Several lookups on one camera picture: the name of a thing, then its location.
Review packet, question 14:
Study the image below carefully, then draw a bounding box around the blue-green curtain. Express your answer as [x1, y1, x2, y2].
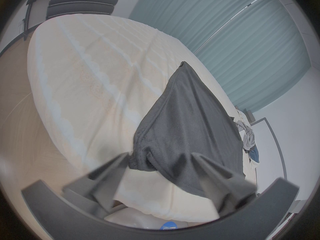
[194, 0, 313, 114]
[129, 0, 269, 53]

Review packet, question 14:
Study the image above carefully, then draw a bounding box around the black T-shirt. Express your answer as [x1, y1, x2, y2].
[128, 61, 247, 198]

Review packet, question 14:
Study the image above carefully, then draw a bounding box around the pile of clothes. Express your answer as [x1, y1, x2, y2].
[234, 116, 261, 165]

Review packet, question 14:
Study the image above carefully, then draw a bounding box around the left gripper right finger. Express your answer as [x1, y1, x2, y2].
[191, 153, 258, 215]

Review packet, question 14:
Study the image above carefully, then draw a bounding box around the grey bedside table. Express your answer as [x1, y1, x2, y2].
[235, 105, 256, 125]

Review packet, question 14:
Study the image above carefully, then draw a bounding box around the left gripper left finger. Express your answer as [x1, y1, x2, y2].
[62, 152, 131, 213]

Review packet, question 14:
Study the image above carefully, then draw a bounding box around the black chest of drawers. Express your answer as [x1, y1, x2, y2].
[23, 0, 119, 41]

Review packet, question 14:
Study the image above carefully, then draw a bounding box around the white printed pillow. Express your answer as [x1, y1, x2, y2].
[235, 110, 248, 128]

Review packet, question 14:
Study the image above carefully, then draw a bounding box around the bed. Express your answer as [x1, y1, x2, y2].
[26, 13, 287, 222]

